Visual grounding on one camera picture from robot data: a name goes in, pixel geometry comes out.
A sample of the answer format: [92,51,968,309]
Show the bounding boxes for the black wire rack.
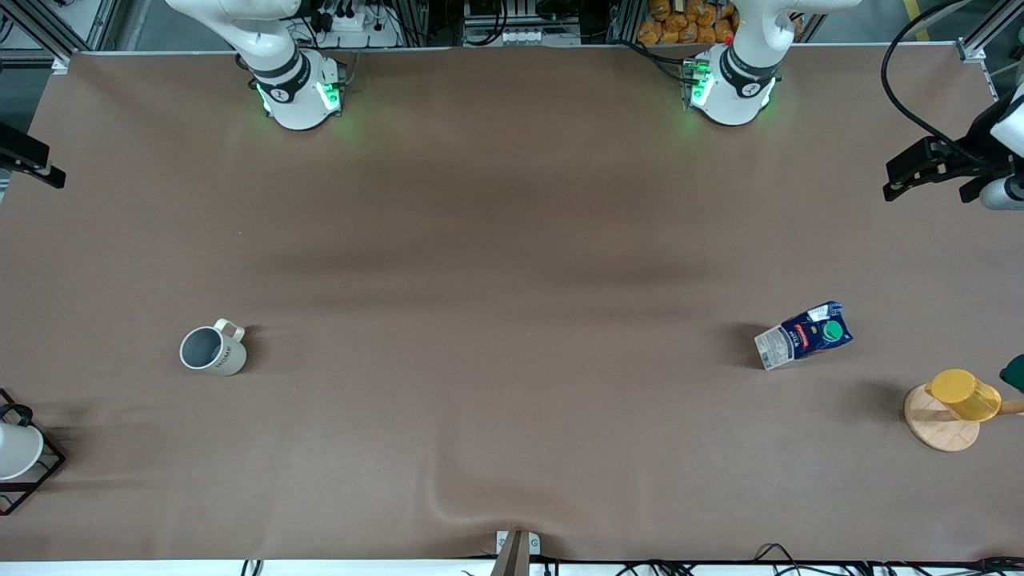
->
[0,390,67,516]

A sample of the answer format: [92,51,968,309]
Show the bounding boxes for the yellow plastic cup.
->
[926,369,1002,422]

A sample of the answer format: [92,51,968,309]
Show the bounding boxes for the aluminium frame profile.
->
[0,0,121,73]
[956,0,1024,65]

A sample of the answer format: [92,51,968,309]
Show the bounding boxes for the white power strip with plugs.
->
[308,0,403,49]

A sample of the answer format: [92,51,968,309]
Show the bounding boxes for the white mug with grey inside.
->
[179,319,246,376]

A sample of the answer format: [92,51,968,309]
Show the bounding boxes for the wooden mug stand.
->
[905,384,1024,453]

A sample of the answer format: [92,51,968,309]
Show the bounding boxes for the blue milk carton green cap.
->
[754,302,854,371]

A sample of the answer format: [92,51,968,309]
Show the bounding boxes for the metal table edge bracket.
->
[490,530,542,576]

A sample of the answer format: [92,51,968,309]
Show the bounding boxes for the bag of orange buns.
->
[638,0,741,46]

